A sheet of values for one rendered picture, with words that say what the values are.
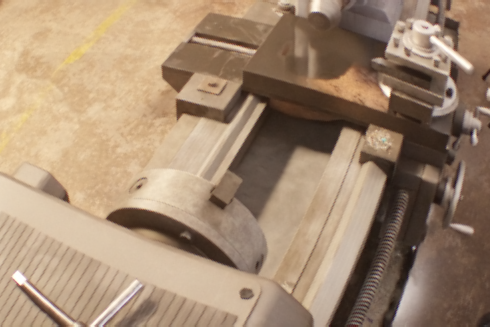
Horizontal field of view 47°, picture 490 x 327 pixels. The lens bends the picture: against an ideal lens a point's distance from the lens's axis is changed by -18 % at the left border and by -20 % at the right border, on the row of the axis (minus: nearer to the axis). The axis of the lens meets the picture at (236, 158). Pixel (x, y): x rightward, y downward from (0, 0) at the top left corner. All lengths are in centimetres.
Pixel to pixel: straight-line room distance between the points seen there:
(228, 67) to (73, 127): 136
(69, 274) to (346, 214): 84
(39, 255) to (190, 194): 31
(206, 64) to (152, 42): 168
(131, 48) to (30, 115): 69
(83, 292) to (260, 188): 99
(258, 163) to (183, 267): 100
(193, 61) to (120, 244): 107
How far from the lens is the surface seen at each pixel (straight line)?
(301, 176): 168
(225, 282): 71
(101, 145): 285
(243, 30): 189
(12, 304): 73
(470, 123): 170
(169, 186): 98
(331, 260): 135
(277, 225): 157
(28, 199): 83
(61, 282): 73
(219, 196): 96
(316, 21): 157
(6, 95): 333
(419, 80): 145
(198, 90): 167
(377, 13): 190
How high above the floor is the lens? 192
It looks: 45 degrees down
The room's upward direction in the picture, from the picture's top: straight up
